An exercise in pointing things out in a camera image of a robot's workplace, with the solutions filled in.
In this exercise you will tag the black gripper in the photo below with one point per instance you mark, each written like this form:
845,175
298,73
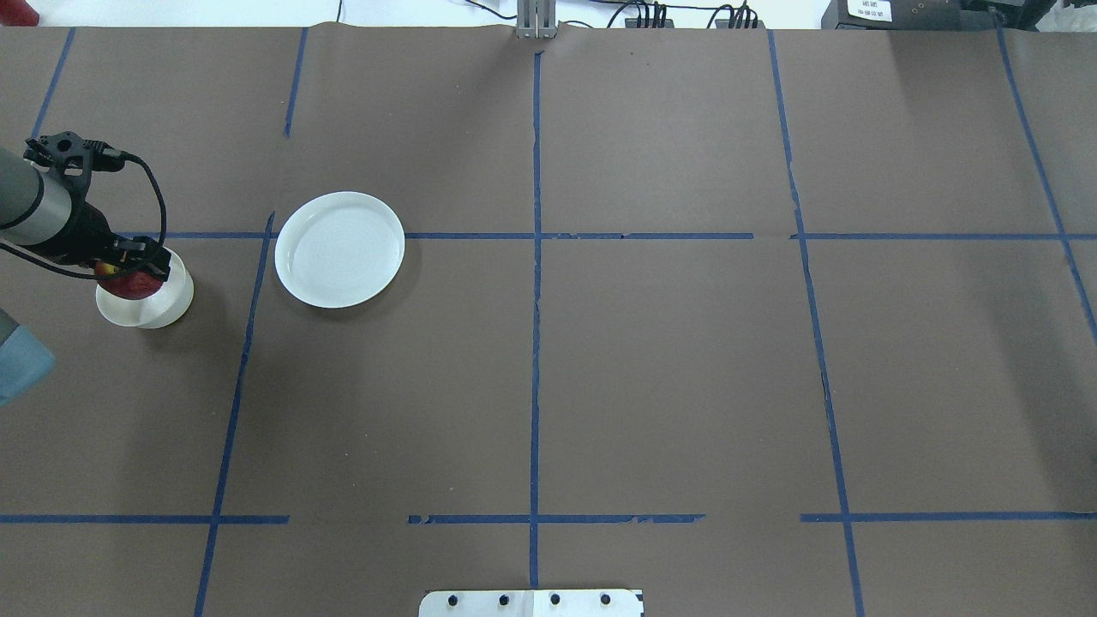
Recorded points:
84,233

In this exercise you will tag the red yellow apple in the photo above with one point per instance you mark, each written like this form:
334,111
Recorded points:
140,283

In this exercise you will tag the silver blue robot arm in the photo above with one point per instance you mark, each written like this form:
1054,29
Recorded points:
47,220

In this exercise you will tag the white round bowl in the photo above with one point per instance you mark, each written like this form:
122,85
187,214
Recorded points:
161,309

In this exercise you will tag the white round plate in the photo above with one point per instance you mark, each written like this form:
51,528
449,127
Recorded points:
340,250

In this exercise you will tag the red cylinder bottle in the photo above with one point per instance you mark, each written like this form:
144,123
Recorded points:
18,13

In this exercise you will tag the black power strip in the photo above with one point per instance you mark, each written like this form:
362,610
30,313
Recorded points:
649,16
735,17

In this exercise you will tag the black labelled box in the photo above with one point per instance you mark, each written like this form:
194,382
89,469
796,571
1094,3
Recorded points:
949,16

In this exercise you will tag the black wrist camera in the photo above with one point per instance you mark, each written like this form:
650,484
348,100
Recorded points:
68,156

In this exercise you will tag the aluminium frame post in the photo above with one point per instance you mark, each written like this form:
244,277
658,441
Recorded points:
536,19

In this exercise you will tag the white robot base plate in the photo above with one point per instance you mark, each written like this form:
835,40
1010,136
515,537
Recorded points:
559,602

